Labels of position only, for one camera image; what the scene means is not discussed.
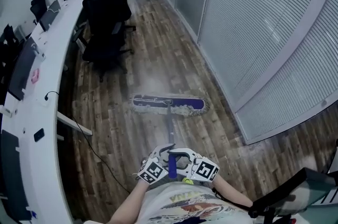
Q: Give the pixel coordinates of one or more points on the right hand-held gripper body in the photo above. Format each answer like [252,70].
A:
[206,170]

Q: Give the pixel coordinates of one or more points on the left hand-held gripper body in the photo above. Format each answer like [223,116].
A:
[151,171]

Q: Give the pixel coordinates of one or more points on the blue mop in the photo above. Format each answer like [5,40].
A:
[172,164]

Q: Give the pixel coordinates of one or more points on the person's left forearm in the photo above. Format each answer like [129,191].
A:
[126,204]

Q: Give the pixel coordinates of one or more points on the person's right forearm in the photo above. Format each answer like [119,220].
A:
[232,194]

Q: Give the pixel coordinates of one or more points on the wooden floor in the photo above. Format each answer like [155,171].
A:
[158,59]

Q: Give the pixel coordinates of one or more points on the person's right neon shoe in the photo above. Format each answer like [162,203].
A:
[188,180]

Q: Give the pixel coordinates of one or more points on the person's white printed t-shirt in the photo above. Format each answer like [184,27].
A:
[185,207]

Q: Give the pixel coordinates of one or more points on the black body-worn device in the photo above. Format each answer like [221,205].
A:
[280,194]

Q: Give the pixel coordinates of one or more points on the narrow white window blinds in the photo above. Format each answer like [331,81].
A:
[290,112]

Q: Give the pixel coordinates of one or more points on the long white curved desk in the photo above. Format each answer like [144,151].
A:
[45,117]

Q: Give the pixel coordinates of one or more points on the black phone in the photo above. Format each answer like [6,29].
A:
[39,134]

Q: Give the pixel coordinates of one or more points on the black slatted rack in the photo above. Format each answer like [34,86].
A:
[330,195]

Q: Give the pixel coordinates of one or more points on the pink desk item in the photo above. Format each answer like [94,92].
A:
[35,76]

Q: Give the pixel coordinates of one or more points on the wide white window blinds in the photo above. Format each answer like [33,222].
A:
[251,19]

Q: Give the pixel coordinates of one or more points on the black mesh office chair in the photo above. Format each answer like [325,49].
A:
[105,6]

